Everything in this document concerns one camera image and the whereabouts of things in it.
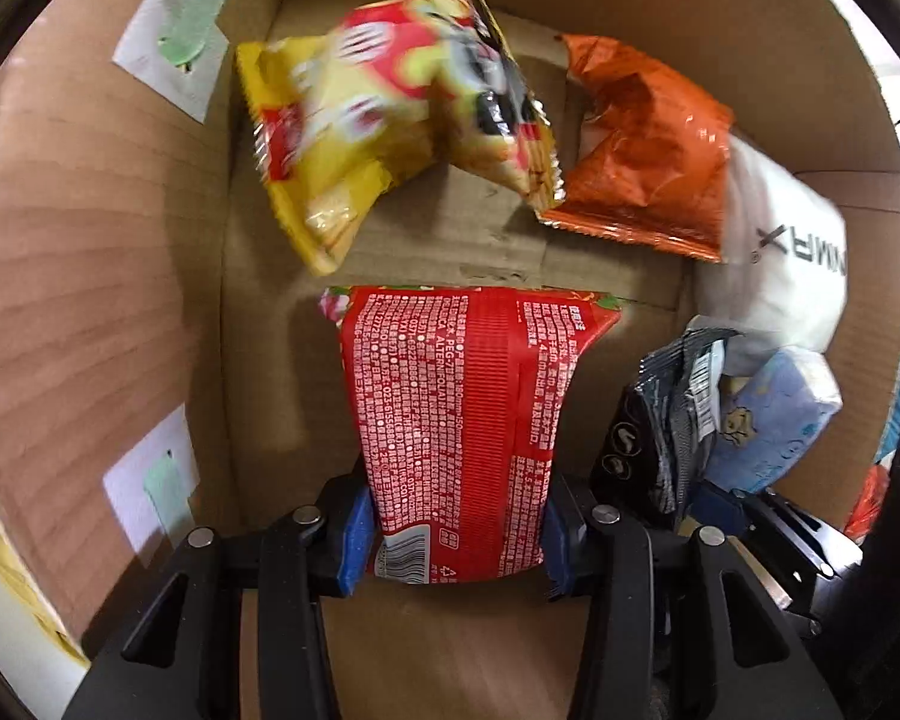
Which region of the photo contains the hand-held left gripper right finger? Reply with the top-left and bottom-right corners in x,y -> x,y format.
541,471 -> 845,720

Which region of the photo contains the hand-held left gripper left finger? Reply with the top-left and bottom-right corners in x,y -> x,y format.
64,476 -> 377,720

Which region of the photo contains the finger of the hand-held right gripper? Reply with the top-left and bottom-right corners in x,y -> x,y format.
690,484 -> 863,616

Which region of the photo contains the light blue tissue pack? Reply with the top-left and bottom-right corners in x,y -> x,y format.
686,349 -> 845,496

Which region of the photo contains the black foil packet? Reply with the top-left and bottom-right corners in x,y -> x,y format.
591,315 -> 743,530

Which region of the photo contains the red snack packet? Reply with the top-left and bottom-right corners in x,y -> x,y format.
319,283 -> 622,586

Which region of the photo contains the white soft packet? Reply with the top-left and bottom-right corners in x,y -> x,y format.
694,131 -> 848,376

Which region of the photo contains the cardboard box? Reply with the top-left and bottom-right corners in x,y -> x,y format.
0,0 -> 900,720

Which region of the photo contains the orange snack packet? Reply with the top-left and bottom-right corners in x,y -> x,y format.
536,34 -> 736,263

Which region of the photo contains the yellow snack packet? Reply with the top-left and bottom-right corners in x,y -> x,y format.
234,0 -> 567,276

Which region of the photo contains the red bag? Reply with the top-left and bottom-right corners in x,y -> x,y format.
844,465 -> 890,541

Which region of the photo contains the yellow tablecloth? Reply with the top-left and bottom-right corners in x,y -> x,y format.
0,457 -> 91,668

